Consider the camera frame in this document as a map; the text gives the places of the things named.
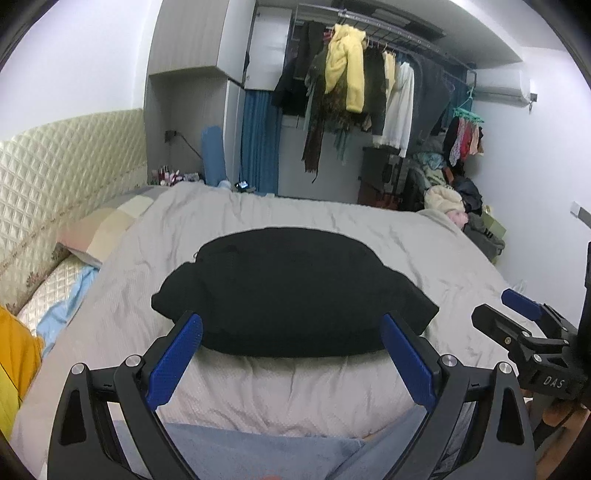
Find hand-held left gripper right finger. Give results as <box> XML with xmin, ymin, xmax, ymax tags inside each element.
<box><xmin>379</xmin><ymin>311</ymin><xmax>536</xmax><ymax>480</ymax></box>

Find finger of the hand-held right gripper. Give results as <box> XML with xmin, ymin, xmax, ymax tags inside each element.
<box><xmin>501</xmin><ymin>288</ymin><xmax>579</xmax><ymax>341</ymax></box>
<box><xmin>472</xmin><ymin>304</ymin><xmax>579</xmax><ymax>368</ymax></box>

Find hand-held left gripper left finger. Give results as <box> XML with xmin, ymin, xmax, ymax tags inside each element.
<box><xmin>47</xmin><ymin>310</ymin><xmax>204</xmax><ymax>480</ymax></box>

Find black padded jacket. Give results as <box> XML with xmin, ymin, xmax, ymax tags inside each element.
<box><xmin>151</xmin><ymin>227</ymin><xmax>440</xmax><ymax>358</ymax></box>

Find pile of clothes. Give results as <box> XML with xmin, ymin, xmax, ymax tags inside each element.
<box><xmin>406</xmin><ymin>150</ymin><xmax>507</xmax><ymax>265</ymax></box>

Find metal clothes rack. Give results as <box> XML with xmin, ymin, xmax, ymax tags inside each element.
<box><xmin>295</xmin><ymin>2</ymin><xmax>477</xmax><ymax>86</ymax></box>

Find person's right hand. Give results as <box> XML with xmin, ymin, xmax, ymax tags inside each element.
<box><xmin>541</xmin><ymin>398</ymin><xmax>591</xmax><ymax>428</ymax></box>

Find light blue cloth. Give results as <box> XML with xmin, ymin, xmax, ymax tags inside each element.
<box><xmin>37</xmin><ymin>265</ymin><xmax>100</xmax><ymax>348</ymax></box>

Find cream quilted pillow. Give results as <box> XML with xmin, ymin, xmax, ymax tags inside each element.
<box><xmin>16</xmin><ymin>254</ymin><xmax>100</xmax><ymax>339</ymax></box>

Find pastel patchwork pillow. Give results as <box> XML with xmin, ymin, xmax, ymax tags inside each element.
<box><xmin>58</xmin><ymin>196</ymin><xmax>156</xmax><ymax>269</ymax></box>

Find yellow cloth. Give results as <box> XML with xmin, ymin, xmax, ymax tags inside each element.
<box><xmin>0</xmin><ymin>305</ymin><xmax>45</xmax><ymax>440</ymax></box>

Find grey bed duvet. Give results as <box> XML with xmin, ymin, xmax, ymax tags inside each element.
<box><xmin>9</xmin><ymin>181</ymin><xmax>580</xmax><ymax>455</ymax></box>

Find green sock hanger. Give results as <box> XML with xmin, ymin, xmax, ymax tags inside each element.
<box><xmin>443</xmin><ymin>85</ymin><xmax>486</xmax><ymax>167</ymax></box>

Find group of cosmetic bottles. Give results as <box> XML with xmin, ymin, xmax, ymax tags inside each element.
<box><xmin>151</xmin><ymin>165</ymin><xmax>204</xmax><ymax>187</ymax></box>

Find dark cabinet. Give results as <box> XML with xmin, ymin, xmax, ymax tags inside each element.
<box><xmin>358</xmin><ymin>145</ymin><xmax>426</xmax><ymax>213</ymax></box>

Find blue rolled cushion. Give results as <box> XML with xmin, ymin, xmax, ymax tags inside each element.
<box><xmin>201</xmin><ymin>126</ymin><xmax>228</xmax><ymax>185</ymax></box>

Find white air conditioner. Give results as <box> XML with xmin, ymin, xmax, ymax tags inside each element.
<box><xmin>471</xmin><ymin>69</ymin><xmax>539</xmax><ymax>110</ymax></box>

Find cream quilted headboard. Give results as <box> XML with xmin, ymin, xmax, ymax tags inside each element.
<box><xmin>0</xmin><ymin>108</ymin><xmax>148</xmax><ymax>315</ymax></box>

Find dark grey coat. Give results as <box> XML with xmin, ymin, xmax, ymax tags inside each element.
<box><xmin>409</xmin><ymin>53</ymin><xmax>456</xmax><ymax>139</ymax></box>

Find white hoodie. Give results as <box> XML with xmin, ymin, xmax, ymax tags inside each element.
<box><xmin>373</xmin><ymin>60</ymin><xmax>416</xmax><ymax>157</ymax></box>

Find blue curtain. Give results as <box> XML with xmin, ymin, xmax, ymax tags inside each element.
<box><xmin>240</xmin><ymin>90</ymin><xmax>283</xmax><ymax>195</ymax></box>

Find hanging black garment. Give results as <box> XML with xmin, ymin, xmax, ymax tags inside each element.
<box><xmin>362</xmin><ymin>46</ymin><xmax>389</xmax><ymax>135</ymax></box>

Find hanging black jacket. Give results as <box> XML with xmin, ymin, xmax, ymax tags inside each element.
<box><xmin>271</xmin><ymin>58</ymin><xmax>308</xmax><ymax>117</ymax></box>

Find yellow hoodie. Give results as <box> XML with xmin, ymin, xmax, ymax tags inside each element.
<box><xmin>324</xmin><ymin>24</ymin><xmax>367</xmax><ymax>113</ymax></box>

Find black charger cable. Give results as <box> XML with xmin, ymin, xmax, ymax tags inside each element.
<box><xmin>175</xmin><ymin>133</ymin><xmax>204</xmax><ymax>160</ymax></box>

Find grey wall cabinet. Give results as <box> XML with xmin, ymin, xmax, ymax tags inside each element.
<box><xmin>144</xmin><ymin>0</ymin><xmax>296</xmax><ymax>188</ymax></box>

